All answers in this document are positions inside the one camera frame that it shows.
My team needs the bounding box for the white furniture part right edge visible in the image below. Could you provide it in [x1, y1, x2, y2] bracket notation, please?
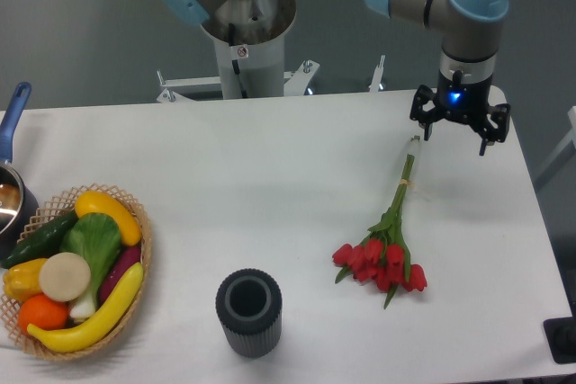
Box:
[533, 106, 575, 192]

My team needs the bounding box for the white metal mounting frame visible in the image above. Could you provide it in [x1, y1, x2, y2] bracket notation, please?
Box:
[156, 54, 387, 103]

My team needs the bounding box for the black device at table edge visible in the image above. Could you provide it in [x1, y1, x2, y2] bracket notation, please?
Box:
[543, 317, 575, 364]

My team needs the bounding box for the yellow bell pepper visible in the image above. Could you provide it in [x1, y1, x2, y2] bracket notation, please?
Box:
[3, 258, 48, 302]

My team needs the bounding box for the purple sweet potato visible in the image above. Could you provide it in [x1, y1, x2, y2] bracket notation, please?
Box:
[98, 245, 141, 305]

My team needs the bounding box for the yellow squash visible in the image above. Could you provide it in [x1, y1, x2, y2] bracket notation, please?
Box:
[74, 191, 142, 246]

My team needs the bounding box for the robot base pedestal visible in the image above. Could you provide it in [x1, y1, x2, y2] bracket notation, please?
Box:
[155, 0, 298, 100]

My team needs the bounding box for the blue handled saucepan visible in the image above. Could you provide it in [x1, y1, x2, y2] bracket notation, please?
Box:
[1, 82, 39, 260]

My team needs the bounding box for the orange fruit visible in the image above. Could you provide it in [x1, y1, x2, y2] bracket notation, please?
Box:
[18, 294, 68, 335]

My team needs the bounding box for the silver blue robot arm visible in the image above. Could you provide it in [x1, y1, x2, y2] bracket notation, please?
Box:
[364, 0, 511, 151]

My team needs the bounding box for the beige round disc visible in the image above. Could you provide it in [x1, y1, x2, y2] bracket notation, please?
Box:
[39, 252, 91, 302]

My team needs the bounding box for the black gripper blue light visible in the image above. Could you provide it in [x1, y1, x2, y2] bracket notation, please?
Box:
[409, 52, 511, 156]

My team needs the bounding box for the woven wicker basket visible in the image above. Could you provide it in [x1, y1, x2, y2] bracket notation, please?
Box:
[1, 183, 152, 362]

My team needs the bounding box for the green cucumber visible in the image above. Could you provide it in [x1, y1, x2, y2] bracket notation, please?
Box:
[1, 211, 78, 269]

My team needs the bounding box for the dark grey ribbed vase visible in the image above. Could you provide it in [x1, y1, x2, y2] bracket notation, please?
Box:
[215, 268, 283, 359]

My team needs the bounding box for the yellow banana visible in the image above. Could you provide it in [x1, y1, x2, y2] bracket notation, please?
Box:
[27, 263, 144, 353]

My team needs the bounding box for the green lettuce leaf vegetable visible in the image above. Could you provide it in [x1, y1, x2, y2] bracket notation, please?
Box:
[59, 213, 122, 324]

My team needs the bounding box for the red tulip bouquet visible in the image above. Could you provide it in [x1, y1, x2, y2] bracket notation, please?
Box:
[332, 135, 428, 308]

